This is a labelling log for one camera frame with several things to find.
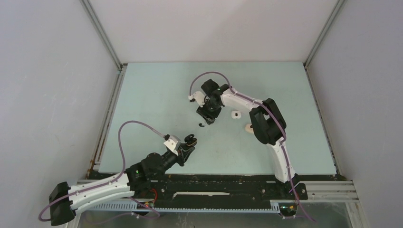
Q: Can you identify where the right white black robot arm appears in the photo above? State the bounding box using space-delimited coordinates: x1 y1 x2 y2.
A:
188 79 296 199

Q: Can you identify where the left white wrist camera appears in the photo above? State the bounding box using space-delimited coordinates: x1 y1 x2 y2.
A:
163 134 181 156

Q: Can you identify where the white earbud charging case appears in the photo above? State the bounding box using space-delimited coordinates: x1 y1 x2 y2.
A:
231 111 242 119

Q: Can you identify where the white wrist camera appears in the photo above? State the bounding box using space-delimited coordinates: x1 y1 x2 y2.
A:
163 134 181 156
188 91 207 107

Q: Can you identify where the black earbud charging case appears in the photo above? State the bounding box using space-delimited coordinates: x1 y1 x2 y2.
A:
184 134 197 147

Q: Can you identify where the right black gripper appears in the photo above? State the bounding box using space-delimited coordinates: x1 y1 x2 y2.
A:
197 98 222 125

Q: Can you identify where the beige earbud charging case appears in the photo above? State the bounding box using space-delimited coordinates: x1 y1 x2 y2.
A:
245 124 254 134

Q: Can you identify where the grey cable duct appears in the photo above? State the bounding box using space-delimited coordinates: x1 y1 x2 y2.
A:
94 201 295 214

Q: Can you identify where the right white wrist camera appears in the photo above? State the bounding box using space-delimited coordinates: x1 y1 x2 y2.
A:
188 91 207 107

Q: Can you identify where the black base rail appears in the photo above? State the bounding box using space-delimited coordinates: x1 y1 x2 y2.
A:
135 174 308 210

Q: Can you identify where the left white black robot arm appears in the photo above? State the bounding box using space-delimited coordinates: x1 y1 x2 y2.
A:
49 142 196 226

